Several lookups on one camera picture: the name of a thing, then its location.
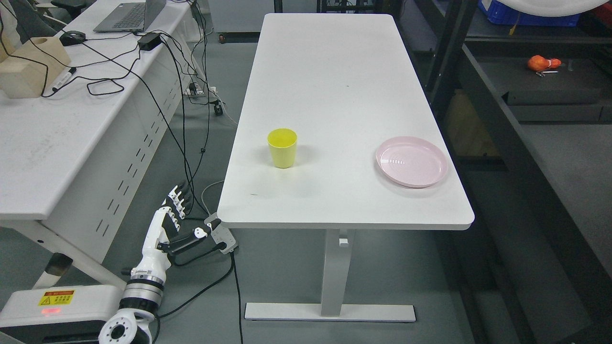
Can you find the white side desk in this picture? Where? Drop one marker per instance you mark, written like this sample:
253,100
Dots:
71,163

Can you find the pink plastic plate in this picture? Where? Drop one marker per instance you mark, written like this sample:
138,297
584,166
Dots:
411,162

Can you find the black computer mouse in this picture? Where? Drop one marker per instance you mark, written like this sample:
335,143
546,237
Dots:
71,38

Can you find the black power adapter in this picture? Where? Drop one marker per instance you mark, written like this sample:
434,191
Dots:
149,41

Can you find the orange toy on shelf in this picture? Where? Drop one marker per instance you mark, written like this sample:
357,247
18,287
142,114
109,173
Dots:
543,66

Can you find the grey laptop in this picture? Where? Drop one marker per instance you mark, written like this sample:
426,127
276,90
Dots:
131,17

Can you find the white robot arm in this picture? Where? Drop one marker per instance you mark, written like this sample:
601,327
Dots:
139,305

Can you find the yellow plastic cup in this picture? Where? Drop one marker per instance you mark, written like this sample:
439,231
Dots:
282,144

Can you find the black metal shelf left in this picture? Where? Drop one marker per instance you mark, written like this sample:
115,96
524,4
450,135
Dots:
535,156

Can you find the white power strip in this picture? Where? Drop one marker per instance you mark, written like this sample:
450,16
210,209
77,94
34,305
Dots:
194,90

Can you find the white standing desk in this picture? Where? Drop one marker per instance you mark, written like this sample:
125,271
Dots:
345,84

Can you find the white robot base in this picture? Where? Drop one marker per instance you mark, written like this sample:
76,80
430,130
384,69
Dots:
62,315

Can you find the wooden block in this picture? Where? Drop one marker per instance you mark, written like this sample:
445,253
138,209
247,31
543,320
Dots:
37,62

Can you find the grey desk control box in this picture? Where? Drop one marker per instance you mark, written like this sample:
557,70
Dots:
220,234

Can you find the black white marker pen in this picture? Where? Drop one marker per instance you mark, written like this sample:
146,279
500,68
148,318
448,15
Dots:
63,79

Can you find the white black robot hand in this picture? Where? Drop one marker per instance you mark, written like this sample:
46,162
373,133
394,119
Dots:
163,239

